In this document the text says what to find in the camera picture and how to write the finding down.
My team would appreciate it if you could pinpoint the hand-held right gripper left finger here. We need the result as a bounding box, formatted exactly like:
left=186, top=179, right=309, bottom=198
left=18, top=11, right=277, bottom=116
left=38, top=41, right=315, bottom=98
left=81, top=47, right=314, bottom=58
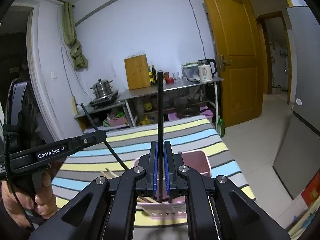
left=30, top=141, right=158, bottom=240

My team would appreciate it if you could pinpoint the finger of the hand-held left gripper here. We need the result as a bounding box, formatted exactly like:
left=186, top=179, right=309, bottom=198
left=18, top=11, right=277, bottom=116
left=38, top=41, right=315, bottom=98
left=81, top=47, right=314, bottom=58
left=69, top=131, right=107, bottom=153

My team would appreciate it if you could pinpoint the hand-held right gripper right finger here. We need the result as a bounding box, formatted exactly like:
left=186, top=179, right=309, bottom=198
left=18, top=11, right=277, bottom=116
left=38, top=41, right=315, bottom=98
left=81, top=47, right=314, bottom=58
left=164, top=141, right=290, bottom=240

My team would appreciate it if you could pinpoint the pink utensil holder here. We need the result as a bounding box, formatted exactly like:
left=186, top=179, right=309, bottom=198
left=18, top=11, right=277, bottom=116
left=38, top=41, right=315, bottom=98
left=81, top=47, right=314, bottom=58
left=132, top=149, right=213, bottom=221

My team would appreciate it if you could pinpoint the person's left hand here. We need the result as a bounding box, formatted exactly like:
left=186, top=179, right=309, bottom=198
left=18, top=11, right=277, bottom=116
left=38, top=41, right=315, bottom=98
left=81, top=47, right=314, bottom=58
left=0, top=164, right=59, bottom=228

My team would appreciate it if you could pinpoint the pink plastic basket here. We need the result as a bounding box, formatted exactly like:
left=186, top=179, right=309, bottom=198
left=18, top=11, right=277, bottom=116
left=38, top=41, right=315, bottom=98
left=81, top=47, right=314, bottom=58
left=106, top=114, right=128, bottom=128

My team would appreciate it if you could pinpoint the low steel stand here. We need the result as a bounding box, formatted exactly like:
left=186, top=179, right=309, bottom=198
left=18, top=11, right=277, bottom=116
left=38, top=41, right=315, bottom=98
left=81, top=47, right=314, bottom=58
left=74, top=100, right=130, bottom=133

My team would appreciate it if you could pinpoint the striped tablecloth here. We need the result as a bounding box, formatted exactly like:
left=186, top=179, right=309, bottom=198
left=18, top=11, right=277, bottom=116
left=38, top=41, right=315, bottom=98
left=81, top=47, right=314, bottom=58
left=32, top=115, right=258, bottom=230

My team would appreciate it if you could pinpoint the black induction cooker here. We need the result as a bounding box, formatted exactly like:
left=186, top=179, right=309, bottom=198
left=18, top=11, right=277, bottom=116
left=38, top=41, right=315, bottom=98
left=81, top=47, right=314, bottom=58
left=89, top=91, right=120, bottom=108

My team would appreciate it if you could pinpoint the steel steamer pot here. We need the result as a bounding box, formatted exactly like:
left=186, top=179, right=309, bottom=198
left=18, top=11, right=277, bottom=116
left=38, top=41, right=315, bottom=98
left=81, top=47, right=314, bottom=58
left=90, top=79, right=114, bottom=98

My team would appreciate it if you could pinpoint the dark cooking pot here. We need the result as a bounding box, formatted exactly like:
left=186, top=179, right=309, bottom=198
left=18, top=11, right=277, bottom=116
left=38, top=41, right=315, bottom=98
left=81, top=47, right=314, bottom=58
left=174, top=96, right=201, bottom=118

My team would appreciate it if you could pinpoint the pink plastic stool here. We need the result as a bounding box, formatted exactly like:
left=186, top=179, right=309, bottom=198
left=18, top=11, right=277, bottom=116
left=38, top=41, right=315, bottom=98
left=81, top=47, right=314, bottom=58
left=199, top=106, right=214, bottom=123

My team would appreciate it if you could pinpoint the wooden cutting board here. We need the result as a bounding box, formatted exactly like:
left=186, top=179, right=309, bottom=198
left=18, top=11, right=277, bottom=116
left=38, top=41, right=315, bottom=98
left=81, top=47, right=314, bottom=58
left=124, top=54, right=151, bottom=90

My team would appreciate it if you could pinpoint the steel kitchen table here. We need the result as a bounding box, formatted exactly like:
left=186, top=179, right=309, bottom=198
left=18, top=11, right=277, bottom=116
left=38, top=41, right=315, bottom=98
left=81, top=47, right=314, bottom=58
left=117, top=76, right=225, bottom=130

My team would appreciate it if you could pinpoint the green curtain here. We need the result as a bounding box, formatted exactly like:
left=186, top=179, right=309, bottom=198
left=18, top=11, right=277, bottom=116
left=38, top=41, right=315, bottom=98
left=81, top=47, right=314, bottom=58
left=62, top=2, right=89, bottom=70

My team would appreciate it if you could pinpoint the clear plastic container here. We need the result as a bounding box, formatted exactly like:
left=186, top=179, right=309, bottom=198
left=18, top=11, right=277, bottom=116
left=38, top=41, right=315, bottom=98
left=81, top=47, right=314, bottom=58
left=181, top=63, right=200, bottom=79

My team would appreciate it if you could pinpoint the white electric kettle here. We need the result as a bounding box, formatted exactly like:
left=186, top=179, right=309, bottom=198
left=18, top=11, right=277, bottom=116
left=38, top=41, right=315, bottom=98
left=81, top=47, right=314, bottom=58
left=197, top=59, right=217, bottom=82

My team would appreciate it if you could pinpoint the yellow wooden door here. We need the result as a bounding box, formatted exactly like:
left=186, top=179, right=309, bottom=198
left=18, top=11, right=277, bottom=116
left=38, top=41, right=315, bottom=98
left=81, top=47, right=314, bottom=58
left=199, top=0, right=265, bottom=137

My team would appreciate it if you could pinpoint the red box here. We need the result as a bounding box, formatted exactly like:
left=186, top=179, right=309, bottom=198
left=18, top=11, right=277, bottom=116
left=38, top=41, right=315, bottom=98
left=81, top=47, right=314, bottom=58
left=301, top=172, right=320, bottom=207

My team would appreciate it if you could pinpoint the grey refrigerator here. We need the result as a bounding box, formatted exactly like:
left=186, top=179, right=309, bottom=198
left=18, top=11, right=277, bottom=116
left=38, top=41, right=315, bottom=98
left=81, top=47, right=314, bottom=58
left=272, top=5, right=320, bottom=200

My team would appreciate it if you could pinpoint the grey power cable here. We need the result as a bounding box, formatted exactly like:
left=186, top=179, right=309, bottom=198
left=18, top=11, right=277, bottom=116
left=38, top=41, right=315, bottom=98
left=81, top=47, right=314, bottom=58
left=61, top=42, right=93, bottom=102

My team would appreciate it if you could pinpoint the air conditioner cord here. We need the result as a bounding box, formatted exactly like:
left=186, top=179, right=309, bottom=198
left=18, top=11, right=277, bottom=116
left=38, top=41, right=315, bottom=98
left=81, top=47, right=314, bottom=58
left=184, top=0, right=207, bottom=60

